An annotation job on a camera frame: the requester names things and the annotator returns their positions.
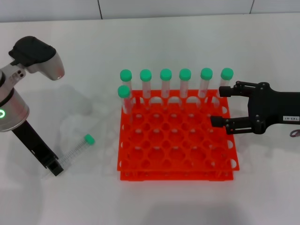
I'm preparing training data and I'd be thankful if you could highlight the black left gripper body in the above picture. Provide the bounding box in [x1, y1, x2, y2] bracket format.
[11, 120, 59, 169]

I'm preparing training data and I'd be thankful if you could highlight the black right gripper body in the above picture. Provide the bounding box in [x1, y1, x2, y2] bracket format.
[247, 82, 300, 135]

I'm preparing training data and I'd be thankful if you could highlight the green capped clear test tube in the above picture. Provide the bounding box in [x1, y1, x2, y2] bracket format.
[118, 85, 134, 125]
[140, 69, 153, 111]
[217, 67, 234, 98]
[198, 67, 214, 99]
[41, 133, 96, 180]
[160, 68, 173, 99]
[120, 69, 134, 106]
[179, 68, 192, 99]

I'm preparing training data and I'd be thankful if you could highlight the orange plastic test tube rack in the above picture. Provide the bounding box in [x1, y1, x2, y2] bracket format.
[116, 89, 241, 181]

